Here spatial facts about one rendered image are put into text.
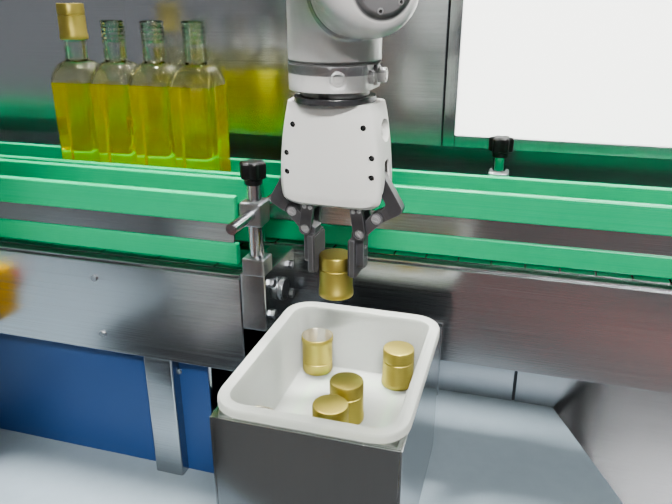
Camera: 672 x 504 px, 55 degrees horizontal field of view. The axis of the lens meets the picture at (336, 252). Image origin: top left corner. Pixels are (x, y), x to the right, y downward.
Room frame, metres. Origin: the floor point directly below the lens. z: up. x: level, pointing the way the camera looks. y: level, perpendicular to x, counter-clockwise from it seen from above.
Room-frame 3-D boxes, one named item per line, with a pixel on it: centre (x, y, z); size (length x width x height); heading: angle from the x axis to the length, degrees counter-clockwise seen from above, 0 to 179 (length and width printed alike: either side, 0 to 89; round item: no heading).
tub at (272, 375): (0.56, 0.00, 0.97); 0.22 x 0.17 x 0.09; 164
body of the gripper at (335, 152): (0.61, 0.00, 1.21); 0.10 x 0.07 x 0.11; 71
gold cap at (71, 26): (0.89, 0.34, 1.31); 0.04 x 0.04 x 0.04
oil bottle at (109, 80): (0.88, 0.28, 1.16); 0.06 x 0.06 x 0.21; 74
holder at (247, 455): (0.58, -0.01, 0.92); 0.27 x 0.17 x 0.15; 164
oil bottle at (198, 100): (0.84, 0.17, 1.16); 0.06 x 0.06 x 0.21; 73
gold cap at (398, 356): (0.62, -0.07, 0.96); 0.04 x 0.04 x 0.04
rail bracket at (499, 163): (0.81, -0.21, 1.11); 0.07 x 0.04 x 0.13; 164
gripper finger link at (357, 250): (0.60, -0.03, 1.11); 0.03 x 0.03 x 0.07; 71
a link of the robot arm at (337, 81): (0.61, 0.00, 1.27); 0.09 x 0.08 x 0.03; 71
